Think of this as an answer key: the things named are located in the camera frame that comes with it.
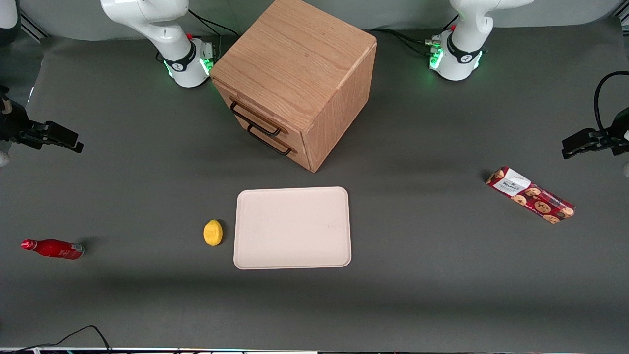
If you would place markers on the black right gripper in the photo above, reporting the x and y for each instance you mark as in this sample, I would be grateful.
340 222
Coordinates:
11 124

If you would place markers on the beige rectangular tray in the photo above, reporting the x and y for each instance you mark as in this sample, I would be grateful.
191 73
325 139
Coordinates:
292 228

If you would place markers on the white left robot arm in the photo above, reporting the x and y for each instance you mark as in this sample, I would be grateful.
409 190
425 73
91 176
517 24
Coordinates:
462 49

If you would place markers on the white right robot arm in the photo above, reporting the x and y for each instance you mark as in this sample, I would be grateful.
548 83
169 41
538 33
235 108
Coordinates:
162 29

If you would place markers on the yellow lemon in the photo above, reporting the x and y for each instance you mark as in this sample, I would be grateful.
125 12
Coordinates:
213 233

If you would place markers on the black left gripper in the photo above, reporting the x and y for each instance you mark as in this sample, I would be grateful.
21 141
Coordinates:
620 129

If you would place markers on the red bottle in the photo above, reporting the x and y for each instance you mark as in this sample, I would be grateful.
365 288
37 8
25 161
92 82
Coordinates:
54 249

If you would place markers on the aluminium frame rail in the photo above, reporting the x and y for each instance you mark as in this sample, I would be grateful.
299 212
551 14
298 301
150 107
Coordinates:
32 27
624 17

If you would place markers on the red cookie box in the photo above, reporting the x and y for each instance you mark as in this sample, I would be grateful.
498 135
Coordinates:
530 195

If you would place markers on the wooden drawer cabinet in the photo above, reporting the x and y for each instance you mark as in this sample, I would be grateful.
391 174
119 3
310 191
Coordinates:
295 54

